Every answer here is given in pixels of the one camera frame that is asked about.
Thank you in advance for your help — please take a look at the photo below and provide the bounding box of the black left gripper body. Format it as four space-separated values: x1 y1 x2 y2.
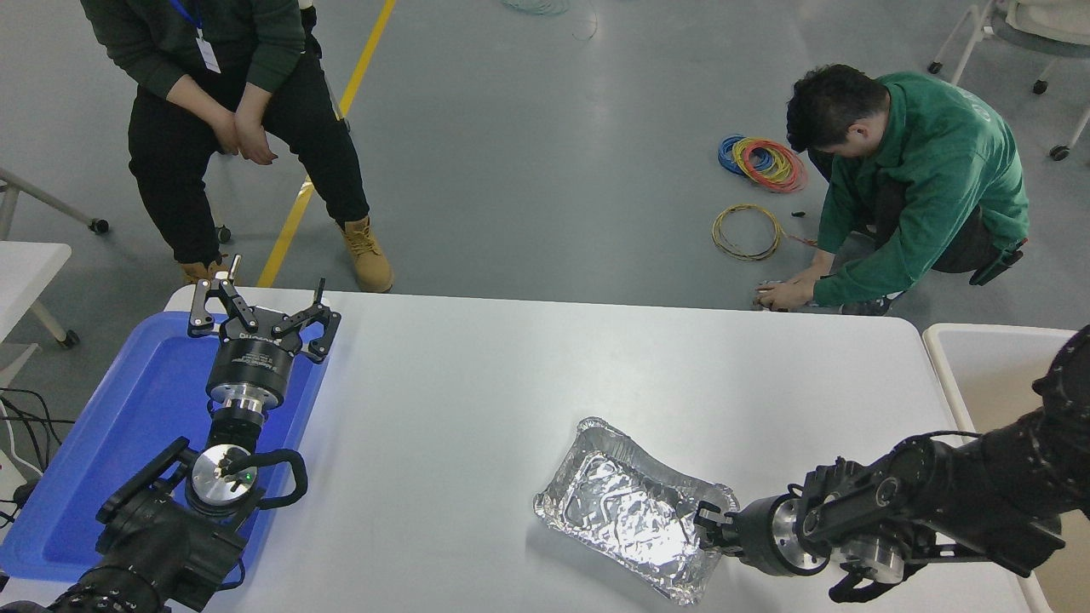
207 327 301 401

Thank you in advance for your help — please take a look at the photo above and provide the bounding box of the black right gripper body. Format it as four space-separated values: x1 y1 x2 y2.
731 496 790 578

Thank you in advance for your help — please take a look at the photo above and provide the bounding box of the rectangular foil tray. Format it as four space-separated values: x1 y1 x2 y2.
534 416 740 607

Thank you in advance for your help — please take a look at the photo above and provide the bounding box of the seated person's left hand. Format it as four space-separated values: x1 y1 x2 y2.
233 104 279 167

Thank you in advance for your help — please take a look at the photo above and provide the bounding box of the seated person's right hand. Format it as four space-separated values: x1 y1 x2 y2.
211 109 244 157

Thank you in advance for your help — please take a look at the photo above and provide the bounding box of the crouching person's left hand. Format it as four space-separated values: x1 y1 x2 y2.
756 279 817 312

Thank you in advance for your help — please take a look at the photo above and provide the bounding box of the blue plastic tray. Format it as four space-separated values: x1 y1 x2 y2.
0 311 331 588

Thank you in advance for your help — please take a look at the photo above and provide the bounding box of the seated person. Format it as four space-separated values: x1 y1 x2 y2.
79 0 394 295

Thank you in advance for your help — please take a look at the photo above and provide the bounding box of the grey metal leg with castor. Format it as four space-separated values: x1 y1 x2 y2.
0 166 110 235

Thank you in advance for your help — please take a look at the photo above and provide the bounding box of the white side table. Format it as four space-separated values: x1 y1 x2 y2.
0 241 82 388

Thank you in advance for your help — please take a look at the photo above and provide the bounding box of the white power strip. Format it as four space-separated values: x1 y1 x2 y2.
0 447 33 505

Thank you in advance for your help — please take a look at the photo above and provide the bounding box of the large pale bin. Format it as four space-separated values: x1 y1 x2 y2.
922 322 1090 613

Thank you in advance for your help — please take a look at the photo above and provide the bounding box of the crouching person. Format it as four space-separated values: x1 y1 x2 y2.
756 64 1031 318

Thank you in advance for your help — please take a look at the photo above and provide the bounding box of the white-framed chair with castors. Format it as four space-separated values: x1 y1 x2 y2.
928 0 1090 161

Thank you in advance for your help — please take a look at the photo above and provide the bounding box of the black cable bundle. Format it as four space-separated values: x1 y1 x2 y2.
0 387 77 529

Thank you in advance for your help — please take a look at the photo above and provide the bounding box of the yellow-green wire coil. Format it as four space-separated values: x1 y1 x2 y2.
712 203 783 261

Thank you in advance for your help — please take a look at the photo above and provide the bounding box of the red wire coil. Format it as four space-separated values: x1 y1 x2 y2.
739 139 808 194

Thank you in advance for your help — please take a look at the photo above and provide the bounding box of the yellow wire coil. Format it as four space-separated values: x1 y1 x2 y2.
732 138 789 185

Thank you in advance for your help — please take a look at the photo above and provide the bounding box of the blue wire coil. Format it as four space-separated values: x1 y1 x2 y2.
717 135 776 178

